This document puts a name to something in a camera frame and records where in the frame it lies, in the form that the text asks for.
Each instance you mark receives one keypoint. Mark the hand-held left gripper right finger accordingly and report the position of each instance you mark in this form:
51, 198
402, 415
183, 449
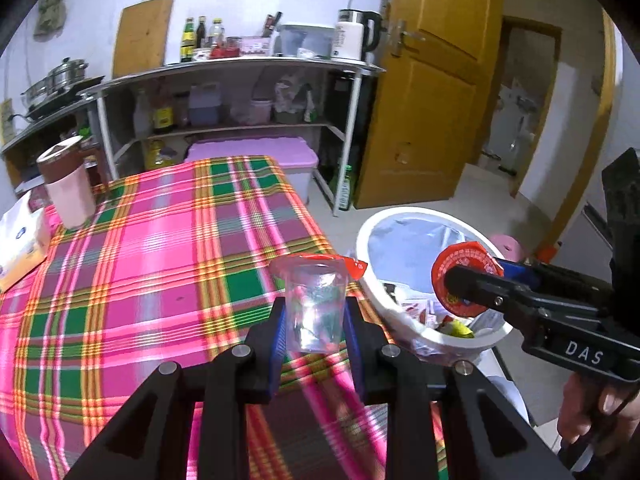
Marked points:
352, 360

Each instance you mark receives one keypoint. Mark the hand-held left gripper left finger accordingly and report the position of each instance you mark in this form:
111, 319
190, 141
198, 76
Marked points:
277, 360

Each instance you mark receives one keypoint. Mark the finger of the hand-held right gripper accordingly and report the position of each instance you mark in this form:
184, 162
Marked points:
480, 285
517, 271

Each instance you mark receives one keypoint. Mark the red round lid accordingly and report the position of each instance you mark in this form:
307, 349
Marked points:
460, 257

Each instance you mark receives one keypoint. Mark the yellow snack packet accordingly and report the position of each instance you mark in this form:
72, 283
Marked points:
457, 329

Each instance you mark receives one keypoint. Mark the white round trash bin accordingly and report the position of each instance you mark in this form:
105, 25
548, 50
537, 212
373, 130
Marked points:
400, 325

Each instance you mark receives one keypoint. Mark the clear plastic cup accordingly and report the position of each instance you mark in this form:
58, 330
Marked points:
312, 310

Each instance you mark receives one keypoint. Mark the person's right hand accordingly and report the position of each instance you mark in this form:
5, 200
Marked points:
575, 410

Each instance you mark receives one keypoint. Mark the pink plastic stool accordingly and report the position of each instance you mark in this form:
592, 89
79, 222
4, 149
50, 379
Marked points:
510, 247

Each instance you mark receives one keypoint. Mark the pink green plaid tablecloth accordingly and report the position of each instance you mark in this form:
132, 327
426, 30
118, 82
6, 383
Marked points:
150, 270

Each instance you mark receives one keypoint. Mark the green plastic bottle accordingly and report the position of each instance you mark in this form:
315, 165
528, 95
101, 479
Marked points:
345, 190

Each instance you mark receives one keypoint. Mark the yellow wooden door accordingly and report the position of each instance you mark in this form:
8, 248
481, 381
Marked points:
430, 125

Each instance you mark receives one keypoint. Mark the pink-lid storage bin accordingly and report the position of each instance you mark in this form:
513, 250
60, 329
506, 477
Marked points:
250, 152

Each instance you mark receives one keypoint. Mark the yellow oil jug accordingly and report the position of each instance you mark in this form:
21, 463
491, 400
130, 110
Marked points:
160, 156

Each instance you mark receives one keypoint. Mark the pink plastic tub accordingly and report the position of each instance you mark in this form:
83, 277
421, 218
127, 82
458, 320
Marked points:
252, 112

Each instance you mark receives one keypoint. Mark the crumpled plastic bags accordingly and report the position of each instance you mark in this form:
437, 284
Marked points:
292, 100

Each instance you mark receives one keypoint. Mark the blue-grey plastic jug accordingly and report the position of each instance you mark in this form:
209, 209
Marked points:
205, 107

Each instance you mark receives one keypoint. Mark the pink jug with brown lid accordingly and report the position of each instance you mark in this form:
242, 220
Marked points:
72, 195

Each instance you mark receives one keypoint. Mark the yellow oil bottle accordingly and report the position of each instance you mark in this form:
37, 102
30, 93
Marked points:
162, 117

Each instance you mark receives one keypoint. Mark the white electric kettle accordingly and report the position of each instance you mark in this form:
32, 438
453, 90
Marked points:
350, 37

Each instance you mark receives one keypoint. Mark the yellow white tissue pack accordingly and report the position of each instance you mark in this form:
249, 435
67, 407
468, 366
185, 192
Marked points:
22, 245

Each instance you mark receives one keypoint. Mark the white plastic bottle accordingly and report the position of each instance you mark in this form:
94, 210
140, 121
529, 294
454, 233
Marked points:
142, 115

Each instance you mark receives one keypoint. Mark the clear plastic storage container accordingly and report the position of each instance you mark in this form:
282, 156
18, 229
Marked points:
305, 40

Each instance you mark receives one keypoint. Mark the steel-top shelf unit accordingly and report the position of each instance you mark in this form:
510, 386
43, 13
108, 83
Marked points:
225, 63

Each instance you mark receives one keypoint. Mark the red jar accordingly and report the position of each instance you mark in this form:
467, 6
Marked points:
222, 51

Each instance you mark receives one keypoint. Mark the pink patterned box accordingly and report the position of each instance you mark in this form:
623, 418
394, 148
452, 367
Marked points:
256, 46

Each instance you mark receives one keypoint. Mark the low wooden cabinet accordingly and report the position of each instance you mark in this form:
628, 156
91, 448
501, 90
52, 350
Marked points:
50, 125

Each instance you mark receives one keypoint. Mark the green glass bottle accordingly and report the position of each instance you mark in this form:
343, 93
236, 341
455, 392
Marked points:
187, 42

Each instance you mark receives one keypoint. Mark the clear bottle with yellow cap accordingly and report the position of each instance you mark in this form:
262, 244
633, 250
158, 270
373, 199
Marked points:
216, 35

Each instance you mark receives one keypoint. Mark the dark sauce bottle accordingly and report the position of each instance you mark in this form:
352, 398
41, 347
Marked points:
201, 35

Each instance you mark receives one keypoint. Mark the wooden cutting board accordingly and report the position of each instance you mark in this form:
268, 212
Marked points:
142, 35

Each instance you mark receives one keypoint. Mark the steel pan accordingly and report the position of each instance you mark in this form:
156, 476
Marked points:
37, 95

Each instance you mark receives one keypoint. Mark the yellow power strip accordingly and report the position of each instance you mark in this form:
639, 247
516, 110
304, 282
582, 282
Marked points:
6, 120

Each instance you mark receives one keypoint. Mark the green hanging cloth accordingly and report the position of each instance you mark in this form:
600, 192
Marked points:
50, 7

